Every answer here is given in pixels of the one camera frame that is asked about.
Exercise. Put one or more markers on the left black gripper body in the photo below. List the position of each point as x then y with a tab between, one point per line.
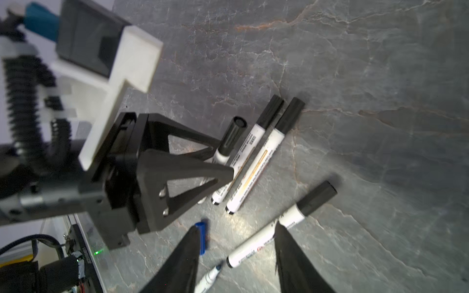
109	191

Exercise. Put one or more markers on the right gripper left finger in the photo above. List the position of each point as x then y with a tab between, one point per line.
178	274

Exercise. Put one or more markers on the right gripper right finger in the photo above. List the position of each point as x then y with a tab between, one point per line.
295	271

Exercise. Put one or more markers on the white marker pen blue tip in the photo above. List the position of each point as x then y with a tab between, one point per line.
207	281

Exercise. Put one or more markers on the blue pen cap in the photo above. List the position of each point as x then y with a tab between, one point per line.
202	226

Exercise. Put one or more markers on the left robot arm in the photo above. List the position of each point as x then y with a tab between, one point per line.
42	133

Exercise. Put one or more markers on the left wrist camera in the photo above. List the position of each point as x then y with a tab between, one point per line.
99	55

